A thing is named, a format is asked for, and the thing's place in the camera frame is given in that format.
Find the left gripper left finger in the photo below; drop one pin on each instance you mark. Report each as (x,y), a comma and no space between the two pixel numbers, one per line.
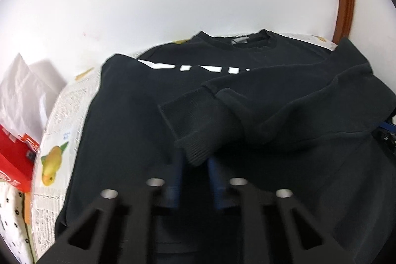
(118,227)

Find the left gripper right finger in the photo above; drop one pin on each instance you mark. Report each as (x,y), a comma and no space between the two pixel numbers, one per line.
(274,226)

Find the black sweatshirt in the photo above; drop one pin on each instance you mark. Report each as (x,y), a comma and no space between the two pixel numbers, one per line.
(302,127)

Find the fruit print tablecloth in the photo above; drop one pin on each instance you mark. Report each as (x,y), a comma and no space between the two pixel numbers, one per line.
(106,128)

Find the white dotted cloth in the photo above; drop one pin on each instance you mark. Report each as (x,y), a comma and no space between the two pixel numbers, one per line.
(13,228)

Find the red paper bag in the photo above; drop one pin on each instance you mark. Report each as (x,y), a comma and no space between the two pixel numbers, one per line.
(17,157)

